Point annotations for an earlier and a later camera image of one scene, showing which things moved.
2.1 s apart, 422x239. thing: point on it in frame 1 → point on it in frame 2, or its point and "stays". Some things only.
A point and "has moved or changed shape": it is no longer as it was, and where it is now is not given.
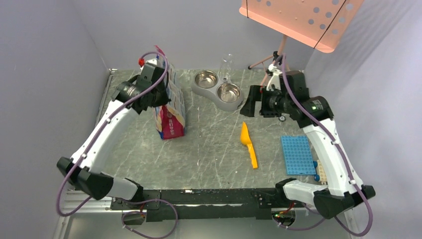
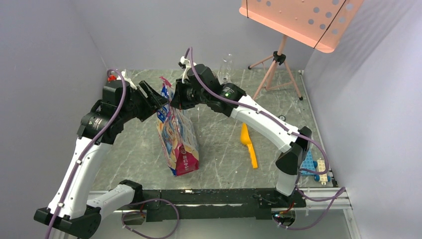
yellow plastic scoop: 246,140 stays
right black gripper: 255,95 → 178,101
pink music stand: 321,24 stays
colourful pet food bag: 170,117 has moved or changed shape
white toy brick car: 321,176 stays
